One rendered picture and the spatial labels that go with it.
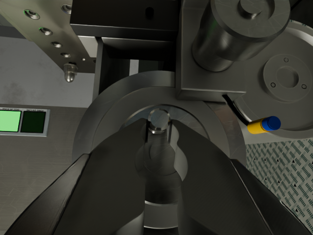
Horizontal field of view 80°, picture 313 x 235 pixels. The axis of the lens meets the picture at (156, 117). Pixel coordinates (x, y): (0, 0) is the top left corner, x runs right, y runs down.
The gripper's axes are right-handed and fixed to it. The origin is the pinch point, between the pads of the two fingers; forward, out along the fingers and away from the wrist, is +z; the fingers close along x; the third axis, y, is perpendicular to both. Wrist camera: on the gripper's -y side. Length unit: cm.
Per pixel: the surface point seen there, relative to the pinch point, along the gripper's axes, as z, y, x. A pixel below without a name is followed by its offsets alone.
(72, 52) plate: 34.9, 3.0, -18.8
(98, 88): 5.6, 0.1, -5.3
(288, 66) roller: 7.4, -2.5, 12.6
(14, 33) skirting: 208, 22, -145
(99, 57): 7.6, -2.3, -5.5
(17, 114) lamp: 31.8, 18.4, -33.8
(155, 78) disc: 6.0, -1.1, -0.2
